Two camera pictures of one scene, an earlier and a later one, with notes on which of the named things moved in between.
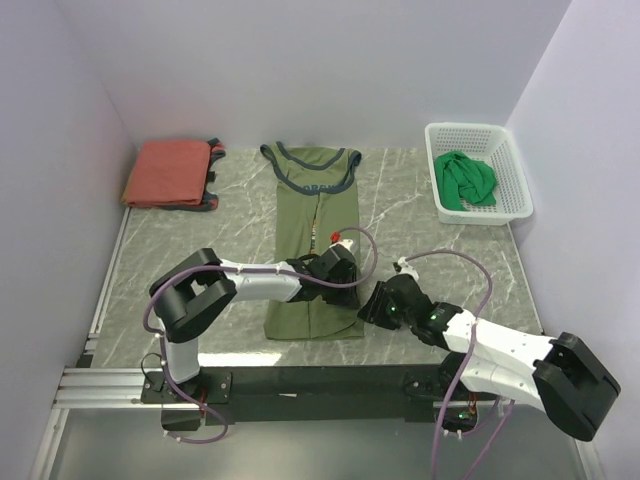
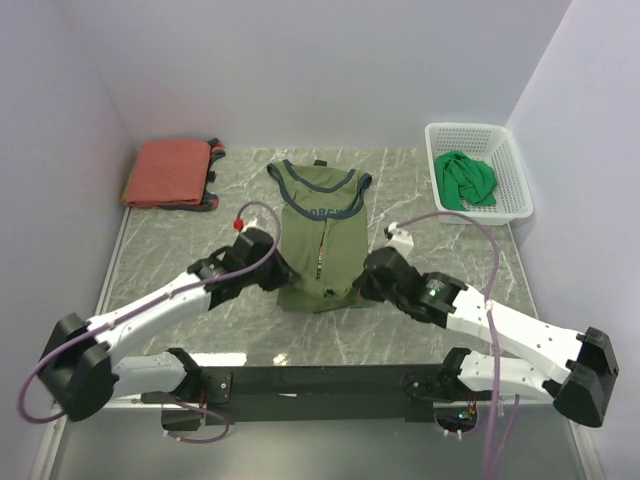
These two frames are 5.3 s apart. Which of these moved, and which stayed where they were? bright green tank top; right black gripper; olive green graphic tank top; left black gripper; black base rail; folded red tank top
Moved: right black gripper; olive green graphic tank top; left black gripper
Stayed: bright green tank top; folded red tank top; black base rail
